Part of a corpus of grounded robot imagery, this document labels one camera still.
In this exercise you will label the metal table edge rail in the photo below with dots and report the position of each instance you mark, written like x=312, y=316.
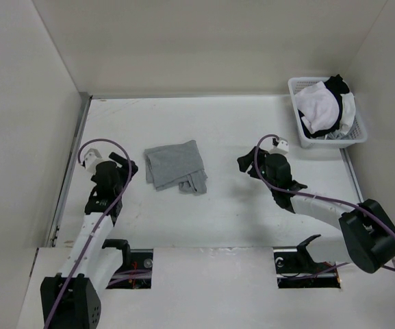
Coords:
x=54, y=226

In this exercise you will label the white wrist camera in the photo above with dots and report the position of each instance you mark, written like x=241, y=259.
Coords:
x=279, y=146
x=91, y=159

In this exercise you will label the white plastic basket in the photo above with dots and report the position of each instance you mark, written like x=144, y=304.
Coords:
x=357, y=133

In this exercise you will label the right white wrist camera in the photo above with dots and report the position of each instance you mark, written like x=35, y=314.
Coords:
x=279, y=146

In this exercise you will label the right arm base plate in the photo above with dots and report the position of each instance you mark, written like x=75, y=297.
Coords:
x=296, y=269

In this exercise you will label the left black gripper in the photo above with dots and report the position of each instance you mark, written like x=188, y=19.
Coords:
x=123, y=162

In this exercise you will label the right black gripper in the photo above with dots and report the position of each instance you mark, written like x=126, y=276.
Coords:
x=246, y=160

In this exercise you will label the white tank top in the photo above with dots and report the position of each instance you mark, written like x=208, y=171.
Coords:
x=318, y=108

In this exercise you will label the black tank top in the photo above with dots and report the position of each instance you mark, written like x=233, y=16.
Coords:
x=335, y=85

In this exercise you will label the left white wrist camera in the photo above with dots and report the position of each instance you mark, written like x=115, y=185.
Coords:
x=91, y=159

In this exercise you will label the grey tank top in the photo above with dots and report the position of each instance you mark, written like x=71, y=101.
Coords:
x=179, y=165

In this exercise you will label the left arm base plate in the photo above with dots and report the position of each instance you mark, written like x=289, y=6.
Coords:
x=136, y=271

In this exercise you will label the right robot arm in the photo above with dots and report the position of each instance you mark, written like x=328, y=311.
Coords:
x=368, y=233

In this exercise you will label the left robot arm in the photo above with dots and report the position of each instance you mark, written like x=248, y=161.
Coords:
x=72, y=297

